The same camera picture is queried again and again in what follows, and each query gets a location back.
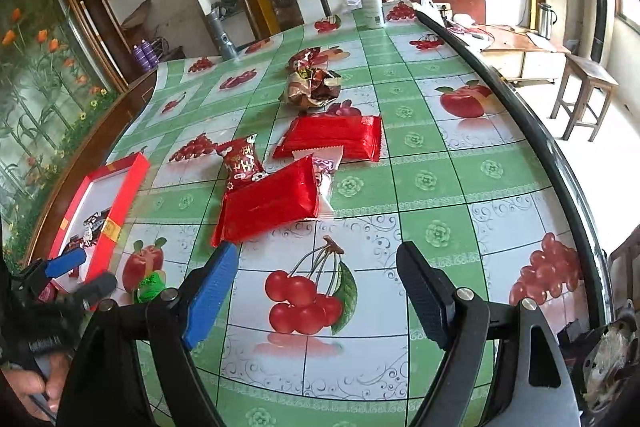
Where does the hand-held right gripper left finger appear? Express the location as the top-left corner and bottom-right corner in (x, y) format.
(57, 241), (240, 427)

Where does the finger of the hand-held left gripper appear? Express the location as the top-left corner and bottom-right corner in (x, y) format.
(20, 248), (87, 293)
(52, 271), (119, 313)

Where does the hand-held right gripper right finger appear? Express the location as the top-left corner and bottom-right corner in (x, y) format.
(396, 241), (583, 427)

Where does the black snack packet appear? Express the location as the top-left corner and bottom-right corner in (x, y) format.
(70, 212), (113, 253)

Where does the green snack packet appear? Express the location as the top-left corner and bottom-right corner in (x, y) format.
(135, 269), (168, 305)

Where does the red cardboard box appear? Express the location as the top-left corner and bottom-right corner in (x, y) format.
(22, 153), (152, 303)

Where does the large red snack packet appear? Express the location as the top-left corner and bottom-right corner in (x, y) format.
(211, 155), (322, 249)
(272, 114), (383, 164)

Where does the small red snack packet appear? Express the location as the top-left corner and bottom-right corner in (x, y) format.
(215, 133), (266, 182)

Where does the white pink snack packet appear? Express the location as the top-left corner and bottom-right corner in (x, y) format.
(292, 146), (346, 220)

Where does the pile of brown candy wrappers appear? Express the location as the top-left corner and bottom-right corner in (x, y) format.
(279, 66), (342, 110)

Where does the dark red candy packet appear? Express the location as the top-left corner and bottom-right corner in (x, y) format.
(287, 48), (323, 70)

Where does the person's left hand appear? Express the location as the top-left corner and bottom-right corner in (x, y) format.
(0, 353), (74, 420)

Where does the fruit print tablecloth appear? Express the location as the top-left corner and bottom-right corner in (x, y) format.
(5, 2), (596, 427)

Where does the grey flashlight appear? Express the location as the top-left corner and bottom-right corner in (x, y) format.
(207, 7), (238, 62)

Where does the low wooden cabinet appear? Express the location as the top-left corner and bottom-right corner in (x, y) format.
(470, 24), (571, 82)

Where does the wooden stool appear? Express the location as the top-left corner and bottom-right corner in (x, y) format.
(550, 53), (620, 142)

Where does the steel kettle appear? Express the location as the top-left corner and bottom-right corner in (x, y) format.
(537, 2), (557, 40)

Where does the flower wall poster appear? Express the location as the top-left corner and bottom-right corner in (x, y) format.
(0, 0), (121, 268)

